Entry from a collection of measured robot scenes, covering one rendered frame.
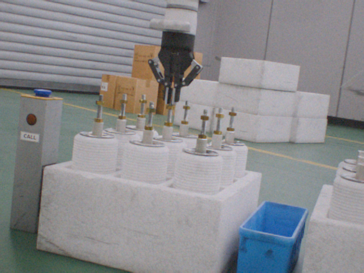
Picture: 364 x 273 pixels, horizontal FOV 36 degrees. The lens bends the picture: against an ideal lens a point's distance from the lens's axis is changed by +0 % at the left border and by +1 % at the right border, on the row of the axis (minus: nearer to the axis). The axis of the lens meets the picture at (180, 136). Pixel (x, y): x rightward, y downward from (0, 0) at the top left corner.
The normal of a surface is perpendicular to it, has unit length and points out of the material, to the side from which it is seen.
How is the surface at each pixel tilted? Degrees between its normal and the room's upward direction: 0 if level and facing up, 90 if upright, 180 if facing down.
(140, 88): 90
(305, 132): 90
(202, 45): 90
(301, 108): 90
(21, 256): 0
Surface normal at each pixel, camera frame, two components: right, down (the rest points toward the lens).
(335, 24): -0.74, -0.01
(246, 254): -0.32, 0.11
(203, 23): 0.66, 0.17
